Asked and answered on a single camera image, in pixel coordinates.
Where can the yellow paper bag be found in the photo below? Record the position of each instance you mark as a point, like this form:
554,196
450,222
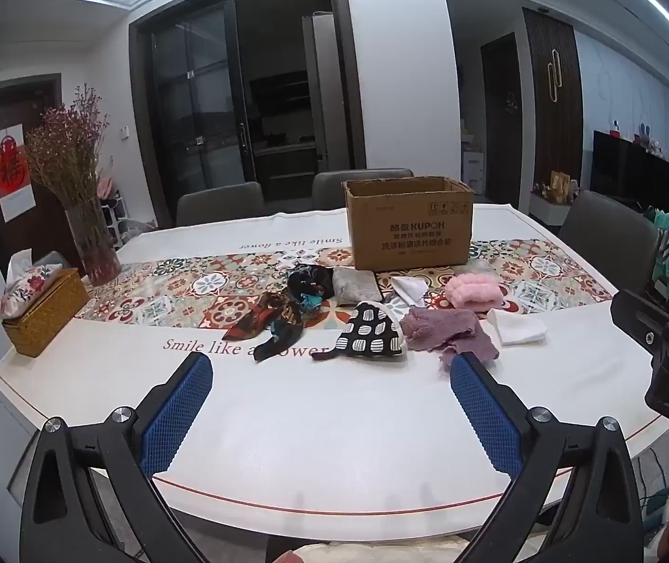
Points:
558,185

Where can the red wall calendar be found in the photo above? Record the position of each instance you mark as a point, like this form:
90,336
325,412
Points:
11,170

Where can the dried pink flower bunch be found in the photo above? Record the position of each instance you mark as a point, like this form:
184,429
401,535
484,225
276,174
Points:
67,152

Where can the black white-patterned hat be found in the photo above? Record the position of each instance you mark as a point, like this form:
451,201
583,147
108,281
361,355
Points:
369,331

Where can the wicker tissue box floral cover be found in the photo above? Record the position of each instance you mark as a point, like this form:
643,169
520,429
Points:
46,316

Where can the black scarf with teal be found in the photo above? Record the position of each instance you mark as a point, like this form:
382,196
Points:
308,284

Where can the dark hallway door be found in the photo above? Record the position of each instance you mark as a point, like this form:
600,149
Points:
501,117

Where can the glass vase with dried flowers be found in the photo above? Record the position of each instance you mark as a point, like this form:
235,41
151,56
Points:
41,105

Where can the dark sliding glass door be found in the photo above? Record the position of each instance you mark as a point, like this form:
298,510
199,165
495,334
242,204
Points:
205,99

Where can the shoe rack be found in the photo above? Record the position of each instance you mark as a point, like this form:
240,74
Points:
112,211

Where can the pink fluffy headband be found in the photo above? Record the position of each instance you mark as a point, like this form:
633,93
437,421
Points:
478,292

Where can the brown cardboard box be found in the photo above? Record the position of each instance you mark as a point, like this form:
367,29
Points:
410,234

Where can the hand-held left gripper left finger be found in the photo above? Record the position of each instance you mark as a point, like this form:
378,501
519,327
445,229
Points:
176,416

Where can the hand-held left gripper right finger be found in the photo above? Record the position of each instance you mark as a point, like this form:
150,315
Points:
484,410

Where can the red patterned scarf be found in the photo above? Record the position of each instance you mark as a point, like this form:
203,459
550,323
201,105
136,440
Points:
258,319

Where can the silver refrigerator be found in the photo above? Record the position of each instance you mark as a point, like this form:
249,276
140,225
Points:
319,88

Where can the grey dining chair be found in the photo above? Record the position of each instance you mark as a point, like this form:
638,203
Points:
220,205
610,234
334,190

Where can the white folded towel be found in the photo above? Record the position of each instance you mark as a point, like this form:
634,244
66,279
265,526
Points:
516,328

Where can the white television cabinet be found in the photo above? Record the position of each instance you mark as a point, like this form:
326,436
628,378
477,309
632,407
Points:
545,208

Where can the wood slat wall panel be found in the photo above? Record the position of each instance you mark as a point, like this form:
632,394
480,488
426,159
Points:
569,117

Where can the small white cloth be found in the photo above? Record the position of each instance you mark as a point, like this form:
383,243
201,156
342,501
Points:
410,288

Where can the grey cloth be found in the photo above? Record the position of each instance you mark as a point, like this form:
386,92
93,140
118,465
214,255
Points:
356,287

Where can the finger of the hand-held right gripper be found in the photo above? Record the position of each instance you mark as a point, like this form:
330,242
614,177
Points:
636,316

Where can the purple fuzzy cloth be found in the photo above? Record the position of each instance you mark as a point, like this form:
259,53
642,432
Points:
446,331

